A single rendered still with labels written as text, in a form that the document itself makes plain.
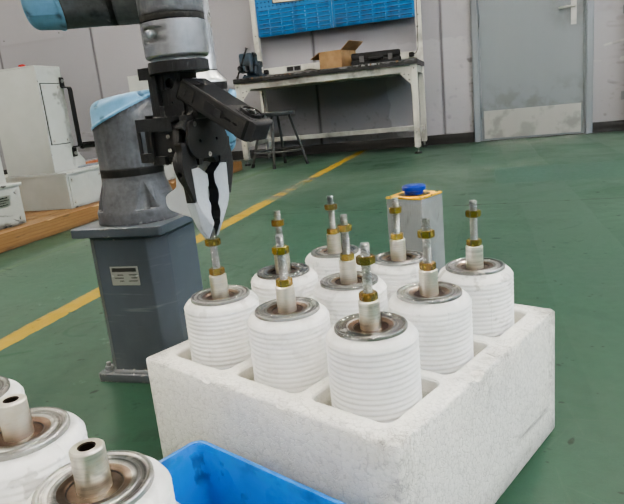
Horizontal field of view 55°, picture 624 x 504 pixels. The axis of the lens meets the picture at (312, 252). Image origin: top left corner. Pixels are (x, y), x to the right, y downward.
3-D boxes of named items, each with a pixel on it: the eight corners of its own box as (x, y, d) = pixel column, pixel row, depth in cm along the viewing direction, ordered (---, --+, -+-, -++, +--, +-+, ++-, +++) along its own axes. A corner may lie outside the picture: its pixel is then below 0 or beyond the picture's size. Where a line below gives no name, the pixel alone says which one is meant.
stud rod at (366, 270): (368, 312, 62) (363, 241, 60) (376, 313, 61) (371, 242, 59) (362, 315, 61) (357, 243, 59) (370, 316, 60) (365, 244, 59)
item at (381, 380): (372, 447, 72) (360, 306, 68) (443, 473, 66) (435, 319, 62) (321, 489, 65) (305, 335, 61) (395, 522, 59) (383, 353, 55)
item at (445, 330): (491, 442, 71) (487, 298, 67) (417, 461, 69) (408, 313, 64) (452, 406, 80) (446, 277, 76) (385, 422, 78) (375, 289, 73)
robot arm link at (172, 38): (218, 20, 71) (170, 15, 64) (223, 60, 72) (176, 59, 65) (171, 29, 75) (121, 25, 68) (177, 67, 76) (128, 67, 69)
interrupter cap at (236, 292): (235, 308, 72) (235, 303, 72) (180, 308, 75) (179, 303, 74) (258, 289, 79) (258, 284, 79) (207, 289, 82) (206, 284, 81)
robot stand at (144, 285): (98, 381, 116) (68, 230, 108) (148, 343, 133) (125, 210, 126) (185, 385, 110) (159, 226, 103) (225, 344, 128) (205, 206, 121)
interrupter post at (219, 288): (225, 301, 75) (221, 276, 75) (208, 301, 76) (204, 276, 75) (233, 295, 78) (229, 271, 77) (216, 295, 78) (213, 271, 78)
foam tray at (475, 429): (165, 478, 82) (144, 357, 78) (340, 369, 110) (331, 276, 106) (409, 614, 57) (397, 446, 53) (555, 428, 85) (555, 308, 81)
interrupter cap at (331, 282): (311, 282, 80) (311, 277, 80) (361, 272, 82) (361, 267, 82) (335, 297, 73) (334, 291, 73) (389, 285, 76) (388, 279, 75)
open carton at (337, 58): (326, 72, 562) (324, 47, 557) (365, 67, 542) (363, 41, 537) (311, 72, 537) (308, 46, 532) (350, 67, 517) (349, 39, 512)
